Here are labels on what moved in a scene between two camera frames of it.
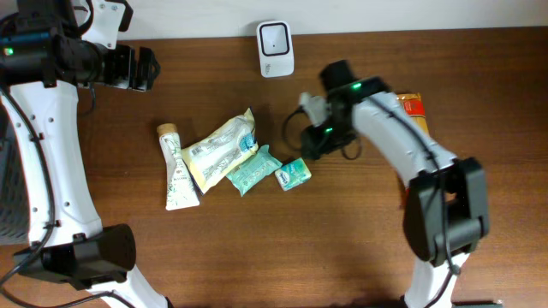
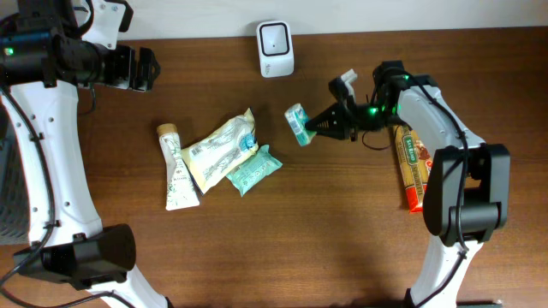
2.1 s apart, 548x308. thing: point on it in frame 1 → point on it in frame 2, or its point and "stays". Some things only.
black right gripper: (311, 136) → (342, 121)
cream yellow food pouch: (212, 156) stays
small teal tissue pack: (293, 174) → (297, 116)
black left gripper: (125, 76) stays
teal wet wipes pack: (253, 171) stays
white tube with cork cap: (181, 192) stays
